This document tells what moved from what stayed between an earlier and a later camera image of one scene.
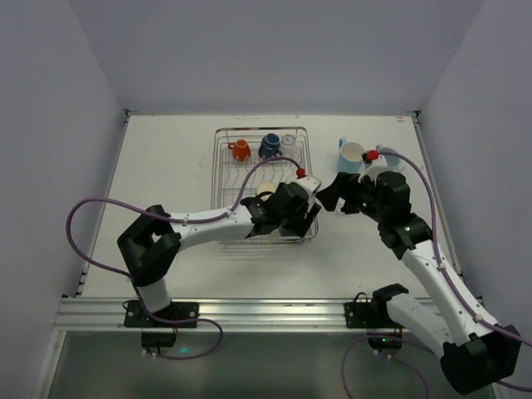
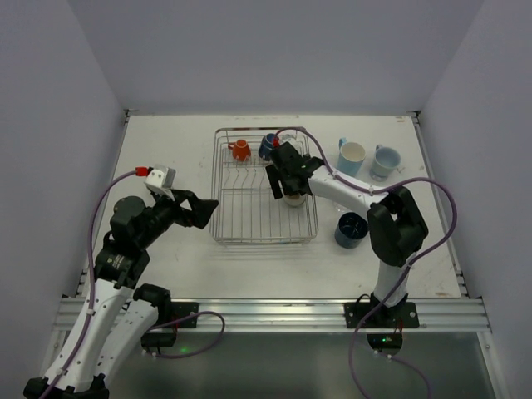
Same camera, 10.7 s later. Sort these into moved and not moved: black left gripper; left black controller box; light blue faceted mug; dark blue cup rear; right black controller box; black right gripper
Moved: black left gripper; black right gripper
Not moved: left black controller box; dark blue cup rear; right black controller box; light blue faceted mug
